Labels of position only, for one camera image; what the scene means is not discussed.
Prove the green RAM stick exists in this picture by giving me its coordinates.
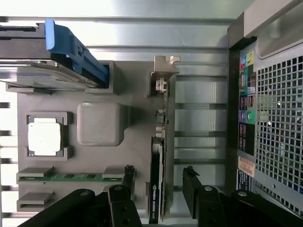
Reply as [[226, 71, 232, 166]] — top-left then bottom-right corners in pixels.
[[20, 172, 124, 183]]

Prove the grey printed parts rack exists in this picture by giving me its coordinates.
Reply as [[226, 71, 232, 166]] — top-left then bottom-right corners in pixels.
[[4, 60, 180, 218]]

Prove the silver CPU chip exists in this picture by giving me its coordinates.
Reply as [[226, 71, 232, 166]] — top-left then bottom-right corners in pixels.
[[27, 117, 63, 157]]

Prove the black open PC case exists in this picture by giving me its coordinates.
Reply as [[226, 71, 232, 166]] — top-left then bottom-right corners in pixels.
[[227, 0, 303, 227]]

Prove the hard disk with blue caddy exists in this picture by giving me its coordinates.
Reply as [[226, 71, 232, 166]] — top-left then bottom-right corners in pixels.
[[0, 18, 111, 89]]

